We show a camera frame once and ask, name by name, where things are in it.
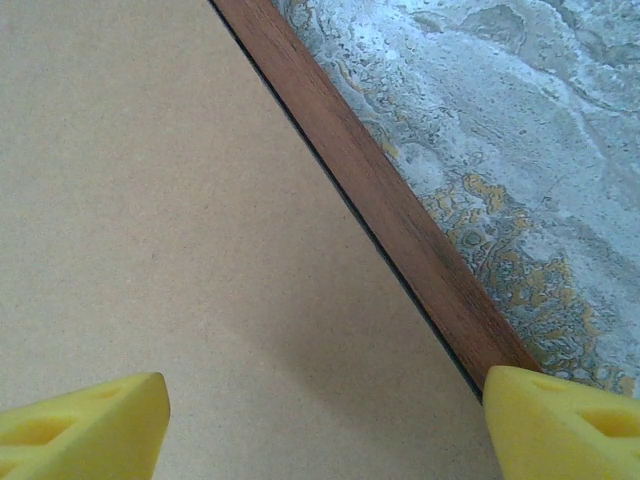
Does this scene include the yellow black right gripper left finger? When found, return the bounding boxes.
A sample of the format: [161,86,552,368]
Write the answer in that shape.
[0,371,171,480]

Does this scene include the brown fibreboard backing board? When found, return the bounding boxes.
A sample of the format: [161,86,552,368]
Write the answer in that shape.
[0,0,501,480]

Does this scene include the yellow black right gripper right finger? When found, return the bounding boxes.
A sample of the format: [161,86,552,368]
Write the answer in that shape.
[481,365,640,480]

